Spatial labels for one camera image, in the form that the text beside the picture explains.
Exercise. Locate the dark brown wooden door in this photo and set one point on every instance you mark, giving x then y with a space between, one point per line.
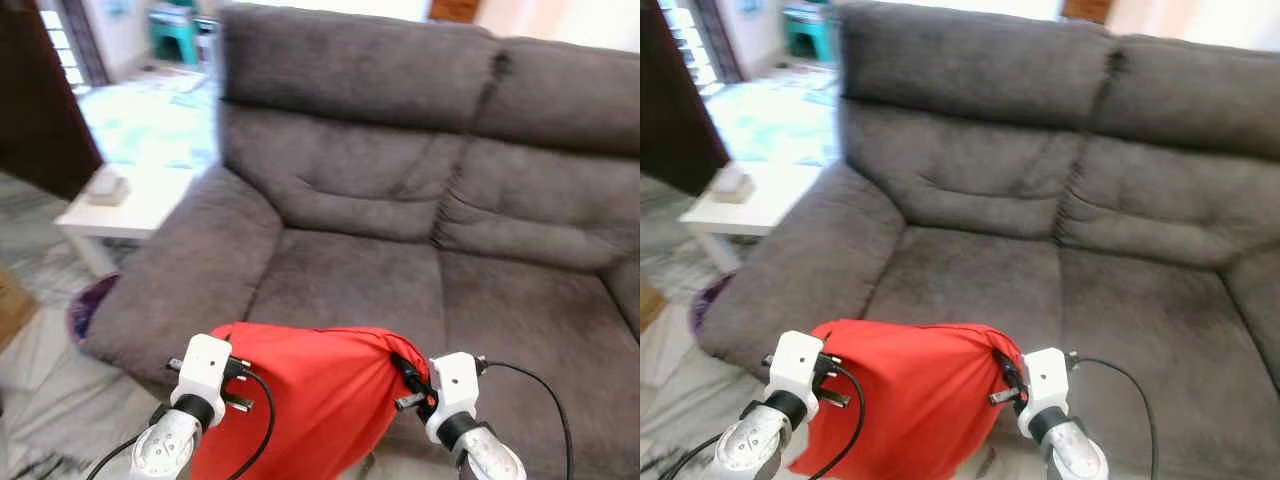
40 90
675 90

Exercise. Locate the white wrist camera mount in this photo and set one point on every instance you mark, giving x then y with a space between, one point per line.
1045 380
205 368
455 385
795 365

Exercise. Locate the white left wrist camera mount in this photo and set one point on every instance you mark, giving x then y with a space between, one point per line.
795 365
205 368

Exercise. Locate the red pillow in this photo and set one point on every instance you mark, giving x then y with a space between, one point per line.
310 400
910 400

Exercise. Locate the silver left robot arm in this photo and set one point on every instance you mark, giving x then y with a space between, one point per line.
755 445
165 445

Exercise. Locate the pale green patterned floor mat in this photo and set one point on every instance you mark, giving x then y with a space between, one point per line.
150 125
780 125

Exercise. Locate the window with dark grille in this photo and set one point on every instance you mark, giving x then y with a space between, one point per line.
695 40
70 40

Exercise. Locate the white side table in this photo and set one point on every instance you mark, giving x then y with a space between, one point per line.
770 212
140 215

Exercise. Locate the grey fabric sofa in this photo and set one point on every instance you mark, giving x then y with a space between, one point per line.
1000 200
400 200

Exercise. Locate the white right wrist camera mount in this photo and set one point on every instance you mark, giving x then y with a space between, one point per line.
1045 380
455 385

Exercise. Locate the teal stool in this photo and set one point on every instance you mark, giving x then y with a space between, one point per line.
172 30
808 30

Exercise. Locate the beige tissue box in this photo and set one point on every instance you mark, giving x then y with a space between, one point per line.
733 183
107 187

